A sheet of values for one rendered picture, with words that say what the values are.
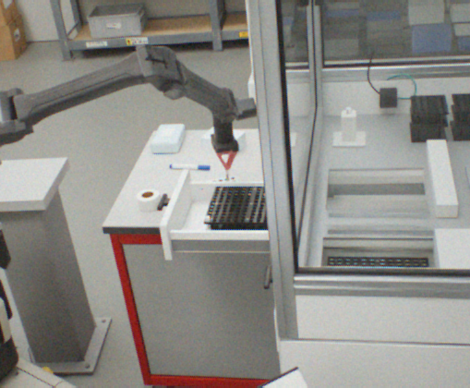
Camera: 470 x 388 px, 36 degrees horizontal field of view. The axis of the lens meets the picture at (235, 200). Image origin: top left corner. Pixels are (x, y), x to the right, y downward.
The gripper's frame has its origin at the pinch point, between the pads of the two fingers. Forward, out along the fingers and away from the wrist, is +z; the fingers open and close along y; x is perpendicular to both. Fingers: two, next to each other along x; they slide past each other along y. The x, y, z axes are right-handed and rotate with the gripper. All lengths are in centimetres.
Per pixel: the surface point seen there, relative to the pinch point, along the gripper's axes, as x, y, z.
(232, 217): 6.8, -35.7, -5.0
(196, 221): 14.6, -23.9, 1.5
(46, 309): 66, 27, 58
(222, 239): 10.9, -40.6, -2.4
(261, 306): -2.6, -19.8, 39.7
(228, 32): -74, 326, 71
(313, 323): 4, -89, -14
